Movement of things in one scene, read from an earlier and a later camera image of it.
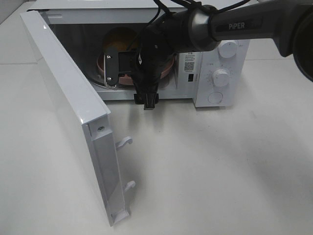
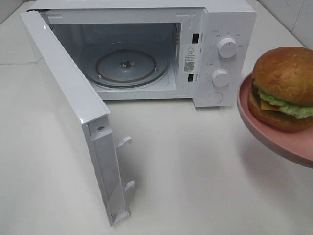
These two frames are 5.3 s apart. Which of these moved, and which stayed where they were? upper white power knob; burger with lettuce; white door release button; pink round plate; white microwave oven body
Moved: burger with lettuce; pink round plate
Stayed: white door release button; white microwave oven body; upper white power knob
